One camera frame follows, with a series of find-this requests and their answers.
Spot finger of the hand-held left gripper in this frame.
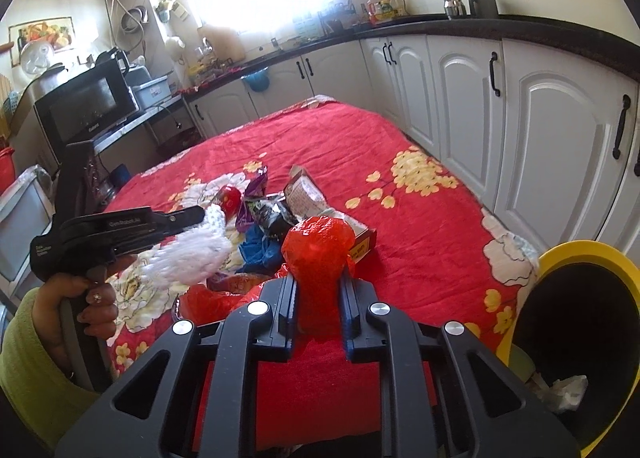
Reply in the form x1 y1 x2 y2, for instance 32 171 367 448
150 205 207 241

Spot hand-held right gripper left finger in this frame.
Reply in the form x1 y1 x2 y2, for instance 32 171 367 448
55 273 302 458

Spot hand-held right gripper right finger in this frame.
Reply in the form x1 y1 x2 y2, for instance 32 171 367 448
339 273 582 458

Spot white foam fruit net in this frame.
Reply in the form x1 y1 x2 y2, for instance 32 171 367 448
141 203 237 285

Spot red plastic bag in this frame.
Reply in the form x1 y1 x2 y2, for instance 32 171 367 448
281 215 360 340

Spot small cardboard box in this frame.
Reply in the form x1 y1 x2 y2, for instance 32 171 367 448
320 208 377 262

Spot yellow trash bin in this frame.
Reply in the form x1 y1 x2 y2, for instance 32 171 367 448
507 239 640 458

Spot person's left forearm green sleeve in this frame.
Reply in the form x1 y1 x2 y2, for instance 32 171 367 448
0 287 103 458

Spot person's left hand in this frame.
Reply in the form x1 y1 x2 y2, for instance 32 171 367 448
32 255 137 341

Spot white appliance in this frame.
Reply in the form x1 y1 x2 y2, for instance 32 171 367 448
0 165 53 291

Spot red shiny wrapper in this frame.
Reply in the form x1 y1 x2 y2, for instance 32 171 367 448
216 184 244 220

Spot orange snack wrapper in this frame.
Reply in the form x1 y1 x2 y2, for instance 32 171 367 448
206 271 274 295

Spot purple snack wrapper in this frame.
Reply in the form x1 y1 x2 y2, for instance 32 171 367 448
235 168 271 234

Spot blue plastic bag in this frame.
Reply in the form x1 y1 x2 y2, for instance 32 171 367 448
237 227 290 275

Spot red bucket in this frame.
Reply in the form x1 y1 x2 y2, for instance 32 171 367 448
0 147 17 192

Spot black plastic wrapper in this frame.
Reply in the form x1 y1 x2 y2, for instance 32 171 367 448
254 195 297 240

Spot brown printed paper packet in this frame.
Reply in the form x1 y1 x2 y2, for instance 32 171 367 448
283 165 329 222

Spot grey plastic storage box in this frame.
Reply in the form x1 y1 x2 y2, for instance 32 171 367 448
131 75 177 110

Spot black microwave oven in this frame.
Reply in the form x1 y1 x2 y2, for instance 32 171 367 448
33 60 142 150

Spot red floral blanket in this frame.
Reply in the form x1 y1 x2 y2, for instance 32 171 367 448
102 96 541 441

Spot blue bag on cabinet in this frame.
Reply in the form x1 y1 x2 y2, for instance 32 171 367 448
241 69 271 94

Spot white teapot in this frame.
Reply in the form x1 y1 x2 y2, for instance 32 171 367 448
164 35 187 62

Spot steel bowl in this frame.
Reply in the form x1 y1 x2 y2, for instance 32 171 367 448
120 6 151 34

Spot crumpled white tissue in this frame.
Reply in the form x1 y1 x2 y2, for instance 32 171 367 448
541 374 589 415

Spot teal organizer rack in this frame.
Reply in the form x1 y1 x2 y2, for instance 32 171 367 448
294 13 322 38

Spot white kitchen cabinets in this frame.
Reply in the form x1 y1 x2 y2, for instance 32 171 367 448
187 31 640 281

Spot row of condiment bottles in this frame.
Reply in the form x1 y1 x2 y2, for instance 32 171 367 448
359 0 407 25

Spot black kitchen countertop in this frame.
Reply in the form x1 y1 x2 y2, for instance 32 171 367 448
181 12 640 100

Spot fruit wall poster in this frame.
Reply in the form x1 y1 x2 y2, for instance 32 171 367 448
8 17 76 58

